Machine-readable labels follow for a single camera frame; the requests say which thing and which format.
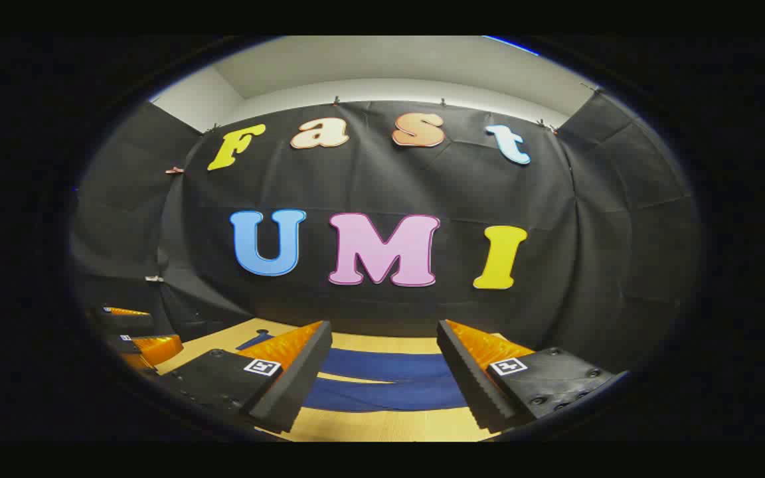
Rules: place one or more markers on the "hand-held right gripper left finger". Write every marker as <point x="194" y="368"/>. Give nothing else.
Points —
<point x="296" y="385"/>

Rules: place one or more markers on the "blue denim jeans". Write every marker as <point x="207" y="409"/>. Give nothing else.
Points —
<point x="389" y="365"/>

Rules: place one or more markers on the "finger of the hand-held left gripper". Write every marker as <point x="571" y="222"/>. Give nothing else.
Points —
<point x="127" y="324"/>
<point x="157" y="348"/>

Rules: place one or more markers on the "black backdrop cloth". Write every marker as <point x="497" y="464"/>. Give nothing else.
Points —
<point x="382" y="186"/>

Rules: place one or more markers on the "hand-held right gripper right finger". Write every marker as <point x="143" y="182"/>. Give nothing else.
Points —
<point x="469" y="385"/>

